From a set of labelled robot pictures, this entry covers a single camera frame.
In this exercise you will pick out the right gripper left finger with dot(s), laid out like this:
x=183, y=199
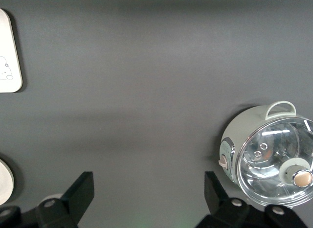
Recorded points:
x=71, y=203

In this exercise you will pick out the beige round plate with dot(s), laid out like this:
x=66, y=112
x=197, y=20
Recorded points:
x=5, y=181

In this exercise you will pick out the beige rabbit print tray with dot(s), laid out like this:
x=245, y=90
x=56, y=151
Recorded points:
x=7, y=42

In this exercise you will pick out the steel pot with glass lid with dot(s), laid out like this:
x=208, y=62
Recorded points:
x=234, y=130

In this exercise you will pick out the glass pot lid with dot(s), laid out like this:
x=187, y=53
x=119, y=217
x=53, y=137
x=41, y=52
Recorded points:
x=264, y=149

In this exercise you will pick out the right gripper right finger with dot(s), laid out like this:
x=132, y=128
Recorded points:
x=220, y=208

